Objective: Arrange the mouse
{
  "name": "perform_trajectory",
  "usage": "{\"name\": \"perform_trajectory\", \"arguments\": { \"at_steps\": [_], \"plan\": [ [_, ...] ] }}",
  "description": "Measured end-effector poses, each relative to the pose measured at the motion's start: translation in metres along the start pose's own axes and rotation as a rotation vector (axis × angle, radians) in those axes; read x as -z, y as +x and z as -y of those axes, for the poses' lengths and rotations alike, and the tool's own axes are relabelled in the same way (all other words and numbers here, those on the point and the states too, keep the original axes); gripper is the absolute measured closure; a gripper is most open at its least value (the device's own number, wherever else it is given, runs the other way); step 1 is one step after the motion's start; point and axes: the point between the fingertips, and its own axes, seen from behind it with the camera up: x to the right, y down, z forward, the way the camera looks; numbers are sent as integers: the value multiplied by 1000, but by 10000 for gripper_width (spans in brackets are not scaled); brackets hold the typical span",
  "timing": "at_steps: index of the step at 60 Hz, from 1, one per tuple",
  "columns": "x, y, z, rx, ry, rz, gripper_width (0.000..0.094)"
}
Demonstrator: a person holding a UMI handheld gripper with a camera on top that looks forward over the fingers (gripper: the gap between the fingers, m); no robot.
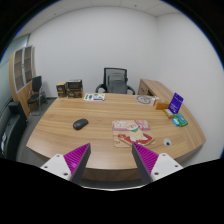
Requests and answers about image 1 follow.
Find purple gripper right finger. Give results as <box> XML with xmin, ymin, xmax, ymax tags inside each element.
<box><xmin>132</xmin><ymin>143</ymin><xmax>182</xmax><ymax>184</ymax></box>

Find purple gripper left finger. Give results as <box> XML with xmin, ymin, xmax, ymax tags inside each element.
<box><xmin>41</xmin><ymin>143</ymin><xmax>91</xmax><ymax>184</ymax></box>

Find black computer mouse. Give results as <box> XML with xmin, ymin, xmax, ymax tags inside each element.
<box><xmin>73</xmin><ymin>118</ymin><xmax>88</xmax><ymax>130</ymax></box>

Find cartoon dog mouse pad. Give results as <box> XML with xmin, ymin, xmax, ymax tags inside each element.
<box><xmin>112</xmin><ymin>120</ymin><xmax>154</xmax><ymax>148</ymax></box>

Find blue small pack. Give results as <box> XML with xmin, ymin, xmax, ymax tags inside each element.
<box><xmin>172</xmin><ymin>118</ymin><xmax>180</xmax><ymax>126</ymax></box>

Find green card pack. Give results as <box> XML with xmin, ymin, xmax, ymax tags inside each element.
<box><xmin>174</xmin><ymin>113</ymin><xmax>188</xmax><ymax>126</ymax></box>

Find wooden office desk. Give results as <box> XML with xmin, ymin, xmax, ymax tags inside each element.
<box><xmin>27</xmin><ymin>94</ymin><xmax>206</xmax><ymax>181</ymax></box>

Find orange small box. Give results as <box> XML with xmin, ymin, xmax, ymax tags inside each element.
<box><xmin>154</xmin><ymin>102</ymin><xmax>169</xmax><ymax>110</ymax></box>

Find round white coaster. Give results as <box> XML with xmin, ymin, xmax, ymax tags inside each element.
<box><xmin>136</xmin><ymin>95</ymin><xmax>152</xmax><ymax>105</ymax></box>

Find purple standing card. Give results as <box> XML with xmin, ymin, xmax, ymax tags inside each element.
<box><xmin>168</xmin><ymin>93</ymin><xmax>183</xmax><ymax>114</ymax></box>

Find black sofa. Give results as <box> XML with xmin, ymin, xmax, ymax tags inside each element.
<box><xmin>0</xmin><ymin>101</ymin><xmax>27</xmax><ymax>161</ymax></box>

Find black visitor chair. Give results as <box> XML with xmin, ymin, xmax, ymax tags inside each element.
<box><xmin>27</xmin><ymin>76</ymin><xmax>47</xmax><ymax>108</ymax></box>

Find wooden side desk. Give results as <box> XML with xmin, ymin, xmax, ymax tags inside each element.
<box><xmin>138</xmin><ymin>79</ymin><xmax>173</xmax><ymax>101</ymax></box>

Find small brown cardboard box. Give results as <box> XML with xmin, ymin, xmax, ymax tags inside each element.
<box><xmin>56</xmin><ymin>82</ymin><xmax>67</xmax><ymax>97</ymax></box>

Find dark cardboard box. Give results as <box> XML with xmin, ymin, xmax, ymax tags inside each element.
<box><xmin>67</xmin><ymin>79</ymin><xmax>83</xmax><ymax>98</ymax></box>

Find black mesh office chair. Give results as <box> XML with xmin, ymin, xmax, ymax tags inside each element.
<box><xmin>95</xmin><ymin>68</ymin><xmax>135</xmax><ymax>94</ymax></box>

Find wooden bookshelf cabinet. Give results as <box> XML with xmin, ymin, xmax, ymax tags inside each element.
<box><xmin>9</xmin><ymin>46</ymin><xmax>36</xmax><ymax>116</ymax></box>

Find desk cable grommet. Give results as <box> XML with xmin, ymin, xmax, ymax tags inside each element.
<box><xmin>163</xmin><ymin>138</ymin><xmax>172</xmax><ymax>146</ymax></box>

